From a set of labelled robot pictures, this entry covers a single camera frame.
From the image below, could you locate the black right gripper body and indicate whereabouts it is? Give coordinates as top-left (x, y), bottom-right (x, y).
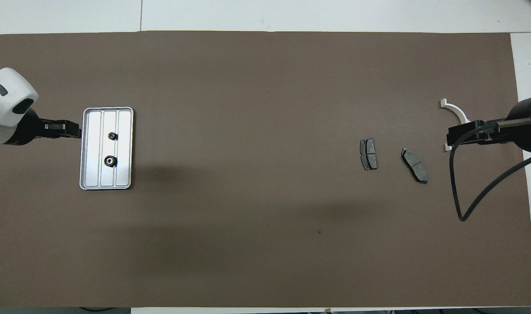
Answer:
top-left (477, 97), bottom-right (531, 153)

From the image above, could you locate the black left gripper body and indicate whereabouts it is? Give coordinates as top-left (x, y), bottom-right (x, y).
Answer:
top-left (1, 108), bottom-right (54, 147)

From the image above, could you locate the silver metal tray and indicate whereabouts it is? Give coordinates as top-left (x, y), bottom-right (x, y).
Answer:
top-left (79, 107), bottom-right (134, 191)

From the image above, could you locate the curved dark brake pad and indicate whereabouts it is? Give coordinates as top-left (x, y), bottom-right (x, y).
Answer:
top-left (401, 147), bottom-right (428, 184)

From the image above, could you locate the rectangular dark brake pad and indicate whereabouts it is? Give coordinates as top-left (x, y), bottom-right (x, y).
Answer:
top-left (360, 139), bottom-right (378, 171)

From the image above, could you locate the brown table mat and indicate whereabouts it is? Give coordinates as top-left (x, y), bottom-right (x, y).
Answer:
top-left (0, 31), bottom-right (531, 308)

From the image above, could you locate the white half-ring bracket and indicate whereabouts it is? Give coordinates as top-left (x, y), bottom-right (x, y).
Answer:
top-left (440, 99), bottom-right (472, 152)

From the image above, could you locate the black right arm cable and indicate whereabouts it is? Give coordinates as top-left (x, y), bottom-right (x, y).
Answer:
top-left (449, 118), bottom-right (531, 222)

